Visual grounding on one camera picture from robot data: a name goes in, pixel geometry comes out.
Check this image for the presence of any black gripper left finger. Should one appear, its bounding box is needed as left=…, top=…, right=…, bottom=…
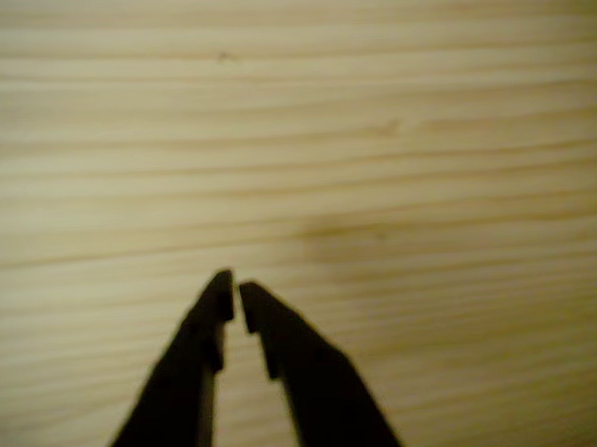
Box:
left=80, top=269, right=243, bottom=447

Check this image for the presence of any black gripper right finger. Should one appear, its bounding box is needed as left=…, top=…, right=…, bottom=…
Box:
left=237, top=272, right=409, bottom=447

